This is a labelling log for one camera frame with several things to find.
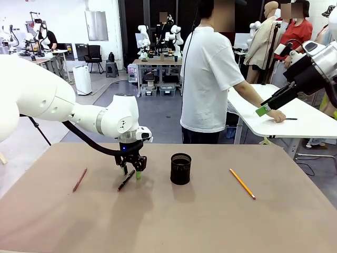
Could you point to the white lab worktable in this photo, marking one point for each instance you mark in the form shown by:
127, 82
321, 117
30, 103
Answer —
60, 52

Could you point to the white air purifier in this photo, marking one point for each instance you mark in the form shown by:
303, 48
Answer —
82, 80

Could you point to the mannequin in beige coat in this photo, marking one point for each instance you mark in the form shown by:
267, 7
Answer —
260, 42

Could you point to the person in red shirt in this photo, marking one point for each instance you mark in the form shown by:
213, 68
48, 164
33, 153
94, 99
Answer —
297, 31

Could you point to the small black bag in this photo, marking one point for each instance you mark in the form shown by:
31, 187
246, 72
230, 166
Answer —
111, 56

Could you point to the person's right hand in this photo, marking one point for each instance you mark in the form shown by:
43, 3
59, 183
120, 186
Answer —
278, 116

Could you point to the person in black T-shirt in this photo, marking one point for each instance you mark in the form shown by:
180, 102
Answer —
50, 38

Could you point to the white lab robot arm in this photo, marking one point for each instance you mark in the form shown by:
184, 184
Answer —
8, 34
143, 39
255, 26
176, 37

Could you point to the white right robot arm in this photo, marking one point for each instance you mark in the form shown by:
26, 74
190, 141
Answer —
322, 56

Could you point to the red pencil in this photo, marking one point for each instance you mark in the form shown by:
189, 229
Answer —
79, 180

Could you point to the wooden board end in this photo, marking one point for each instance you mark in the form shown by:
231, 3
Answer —
2, 158

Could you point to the computer case with lights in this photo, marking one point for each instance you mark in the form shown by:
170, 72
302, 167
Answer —
133, 74

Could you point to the black office chair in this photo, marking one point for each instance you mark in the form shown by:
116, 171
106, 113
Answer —
94, 56

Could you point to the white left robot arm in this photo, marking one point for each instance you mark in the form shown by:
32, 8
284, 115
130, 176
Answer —
39, 87

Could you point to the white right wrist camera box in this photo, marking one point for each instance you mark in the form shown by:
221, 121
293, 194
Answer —
281, 49

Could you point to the black step stool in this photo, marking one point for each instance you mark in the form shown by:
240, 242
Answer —
112, 69

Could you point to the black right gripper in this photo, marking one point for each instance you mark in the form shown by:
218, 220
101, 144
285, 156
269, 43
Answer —
305, 75

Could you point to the black pen red cap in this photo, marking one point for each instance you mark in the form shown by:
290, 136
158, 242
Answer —
126, 181

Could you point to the black mesh pen holder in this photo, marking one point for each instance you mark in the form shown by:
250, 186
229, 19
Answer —
180, 174

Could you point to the yellow pencil pink eraser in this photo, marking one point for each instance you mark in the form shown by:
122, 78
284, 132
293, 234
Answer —
242, 183

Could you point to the grey metal wall panel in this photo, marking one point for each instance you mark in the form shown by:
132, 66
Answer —
96, 25

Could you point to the person's right forearm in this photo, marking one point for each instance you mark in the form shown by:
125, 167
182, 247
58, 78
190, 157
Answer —
250, 95

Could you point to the person in black clothes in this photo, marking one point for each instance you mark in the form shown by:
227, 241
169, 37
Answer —
163, 31

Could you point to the patterned bucket hat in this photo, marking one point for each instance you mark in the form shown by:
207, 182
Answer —
327, 13

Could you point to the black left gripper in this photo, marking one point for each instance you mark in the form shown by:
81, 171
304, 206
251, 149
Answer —
130, 149

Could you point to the pale green plastic piece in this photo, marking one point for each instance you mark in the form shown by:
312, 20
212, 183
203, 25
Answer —
266, 141

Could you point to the grey storage bin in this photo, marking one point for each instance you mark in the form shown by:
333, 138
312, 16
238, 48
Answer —
149, 91
167, 91

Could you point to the wooden top lab table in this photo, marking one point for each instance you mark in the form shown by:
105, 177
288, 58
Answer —
158, 62

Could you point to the person in white T-shirt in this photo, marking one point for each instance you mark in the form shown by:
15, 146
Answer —
208, 79

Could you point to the clear plastic sheet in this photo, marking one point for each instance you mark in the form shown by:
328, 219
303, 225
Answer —
232, 108

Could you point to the black tripod leg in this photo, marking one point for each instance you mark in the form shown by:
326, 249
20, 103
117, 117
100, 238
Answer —
39, 130

